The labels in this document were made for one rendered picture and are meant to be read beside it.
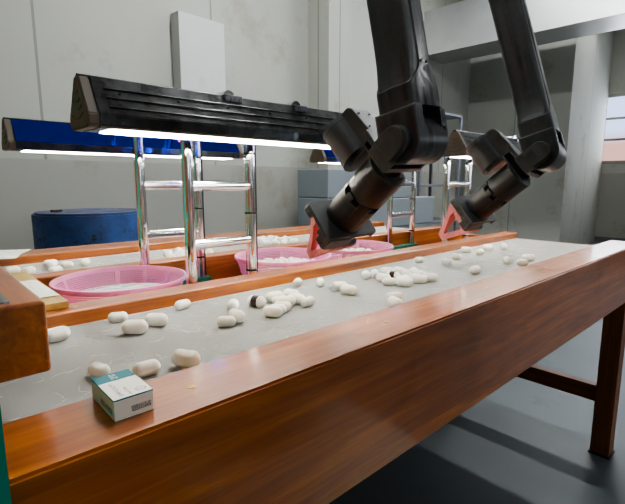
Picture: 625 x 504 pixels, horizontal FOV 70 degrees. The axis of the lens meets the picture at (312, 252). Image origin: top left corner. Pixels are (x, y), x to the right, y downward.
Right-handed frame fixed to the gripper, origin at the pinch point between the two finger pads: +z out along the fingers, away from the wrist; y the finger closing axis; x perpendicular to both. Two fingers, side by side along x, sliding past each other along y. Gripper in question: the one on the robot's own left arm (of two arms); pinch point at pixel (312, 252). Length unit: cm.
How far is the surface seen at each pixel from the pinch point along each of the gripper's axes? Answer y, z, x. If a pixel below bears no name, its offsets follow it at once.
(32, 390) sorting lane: 39.0, 10.1, 6.0
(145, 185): 3, 35, -43
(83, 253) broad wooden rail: 8, 77, -53
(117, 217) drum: -32, 140, -110
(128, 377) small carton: 33.3, -3.4, 11.7
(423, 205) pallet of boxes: -295, 143, -101
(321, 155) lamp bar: -69, 40, -60
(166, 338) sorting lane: 20.7, 14.7, 2.5
